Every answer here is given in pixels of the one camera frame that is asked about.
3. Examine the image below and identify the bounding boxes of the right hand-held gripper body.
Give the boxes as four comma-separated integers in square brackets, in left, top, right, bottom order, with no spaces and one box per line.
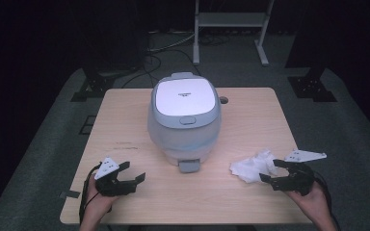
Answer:
[269,148,329,197]

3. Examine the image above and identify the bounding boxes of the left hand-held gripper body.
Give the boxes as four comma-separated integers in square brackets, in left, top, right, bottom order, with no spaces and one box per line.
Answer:
[93,156,139,197]

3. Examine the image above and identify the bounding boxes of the white tissue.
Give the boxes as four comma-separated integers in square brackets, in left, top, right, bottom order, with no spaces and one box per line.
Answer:
[229,148,278,184]

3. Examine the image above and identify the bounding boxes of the person's left hand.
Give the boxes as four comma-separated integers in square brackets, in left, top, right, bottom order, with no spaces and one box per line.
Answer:
[83,175,120,223]

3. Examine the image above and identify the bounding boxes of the person's right hand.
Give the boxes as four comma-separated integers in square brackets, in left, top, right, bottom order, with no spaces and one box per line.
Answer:
[285,180,332,222]

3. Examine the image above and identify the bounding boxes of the grey tape piece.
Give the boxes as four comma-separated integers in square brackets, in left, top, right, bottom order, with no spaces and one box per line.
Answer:
[59,190,82,199]

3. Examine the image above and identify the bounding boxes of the dark floor outlet plate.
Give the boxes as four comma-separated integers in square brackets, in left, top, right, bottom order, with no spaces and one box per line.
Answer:
[78,115,97,136]

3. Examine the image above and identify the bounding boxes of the white grey rice cooker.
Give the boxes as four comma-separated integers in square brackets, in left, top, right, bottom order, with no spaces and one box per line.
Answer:
[146,71,223,174]

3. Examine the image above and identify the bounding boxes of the black stand base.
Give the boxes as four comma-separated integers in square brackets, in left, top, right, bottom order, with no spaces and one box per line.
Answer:
[69,66,143,103]
[286,67,338,103]

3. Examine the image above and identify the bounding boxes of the white metal stand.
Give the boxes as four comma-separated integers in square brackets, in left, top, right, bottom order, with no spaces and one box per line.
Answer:
[192,0,276,67]

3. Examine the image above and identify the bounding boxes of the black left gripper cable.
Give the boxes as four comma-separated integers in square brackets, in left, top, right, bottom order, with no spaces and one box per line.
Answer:
[78,163,102,225]

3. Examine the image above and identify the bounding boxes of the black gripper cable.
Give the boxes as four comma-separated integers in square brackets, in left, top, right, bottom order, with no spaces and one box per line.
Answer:
[78,163,102,225]
[313,170,342,231]

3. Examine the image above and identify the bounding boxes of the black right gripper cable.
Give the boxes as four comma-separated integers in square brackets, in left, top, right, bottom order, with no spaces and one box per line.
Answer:
[313,170,342,231]

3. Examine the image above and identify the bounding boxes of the cables on floor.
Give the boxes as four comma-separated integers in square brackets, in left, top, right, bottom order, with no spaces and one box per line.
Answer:
[120,30,230,90]

